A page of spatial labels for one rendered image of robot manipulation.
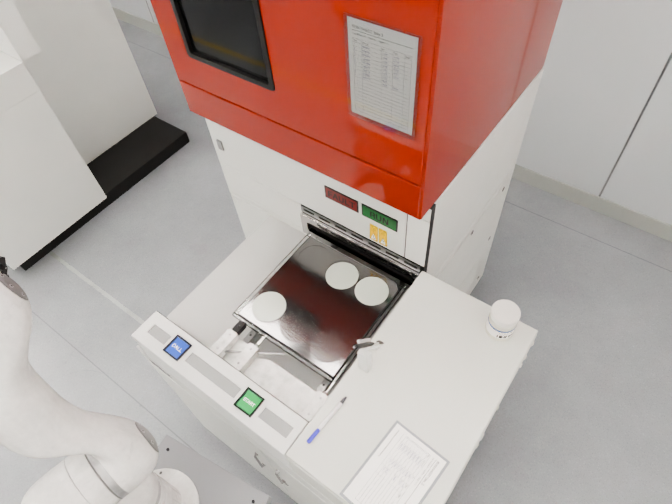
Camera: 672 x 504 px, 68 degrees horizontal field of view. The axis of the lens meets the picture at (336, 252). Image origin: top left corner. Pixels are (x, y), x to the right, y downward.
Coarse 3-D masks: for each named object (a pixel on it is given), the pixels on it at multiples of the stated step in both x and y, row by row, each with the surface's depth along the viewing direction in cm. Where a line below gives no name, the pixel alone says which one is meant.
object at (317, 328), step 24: (312, 240) 161; (288, 264) 156; (312, 264) 156; (360, 264) 154; (264, 288) 151; (288, 288) 151; (312, 288) 150; (240, 312) 147; (288, 312) 146; (312, 312) 145; (336, 312) 145; (360, 312) 144; (288, 336) 141; (312, 336) 141; (336, 336) 140; (360, 336) 140; (312, 360) 136; (336, 360) 136
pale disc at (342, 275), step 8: (336, 264) 155; (344, 264) 155; (328, 272) 153; (336, 272) 153; (344, 272) 153; (352, 272) 153; (328, 280) 152; (336, 280) 151; (344, 280) 151; (352, 280) 151; (336, 288) 150; (344, 288) 149
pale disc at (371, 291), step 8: (360, 280) 151; (368, 280) 151; (376, 280) 151; (360, 288) 149; (368, 288) 149; (376, 288) 149; (384, 288) 149; (360, 296) 148; (368, 296) 147; (376, 296) 147; (384, 296) 147; (368, 304) 146; (376, 304) 146
